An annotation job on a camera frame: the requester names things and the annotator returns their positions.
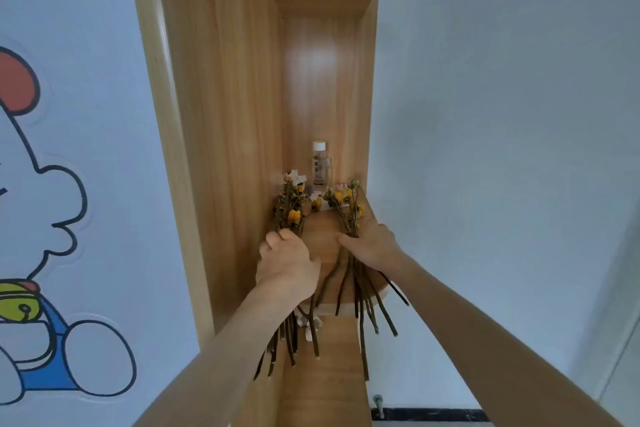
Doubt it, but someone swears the person's right hand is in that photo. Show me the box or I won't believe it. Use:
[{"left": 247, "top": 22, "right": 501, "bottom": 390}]
[{"left": 335, "top": 224, "right": 409, "bottom": 276}]

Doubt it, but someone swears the person's left hand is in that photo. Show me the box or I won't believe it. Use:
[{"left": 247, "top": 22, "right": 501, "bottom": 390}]
[{"left": 255, "top": 229, "right": 322, "bottom": 308}]

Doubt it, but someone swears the bundle of dried yellow roses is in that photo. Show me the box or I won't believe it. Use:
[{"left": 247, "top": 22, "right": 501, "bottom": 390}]
[
  {"left": 252, "top": 172, "right": 323, "bottom": 382},
  {"left": 313, "top": 179, "right": 411, "bottom": 382}
]

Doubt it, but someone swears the person's right forearm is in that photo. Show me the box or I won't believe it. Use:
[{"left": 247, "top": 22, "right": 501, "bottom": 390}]
[{"left": 383, "top": 255, "right": 623, "bottom": 427}]

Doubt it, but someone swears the person's left forearm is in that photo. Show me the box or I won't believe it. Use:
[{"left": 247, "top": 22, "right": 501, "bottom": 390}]
[{"left": 132, "top": 285, "right": 302, "bottom": 427}]

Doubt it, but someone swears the clear bottle with white cap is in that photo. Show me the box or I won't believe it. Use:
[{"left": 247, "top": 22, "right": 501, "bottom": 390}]
[{"left": 311, "top": 141, "right": 333, "bottom": 192}]

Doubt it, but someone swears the wooden shelf cabinet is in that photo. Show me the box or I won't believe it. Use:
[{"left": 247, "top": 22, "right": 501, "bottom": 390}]
[{"left": 125, "top": 0, "right": 403, "bottom": 427}]

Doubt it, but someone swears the cartoon wall sticker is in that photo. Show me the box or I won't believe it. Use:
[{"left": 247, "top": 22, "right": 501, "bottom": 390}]
[{"left": 0, "top": 46, "right": 139, "bottom": 405}]

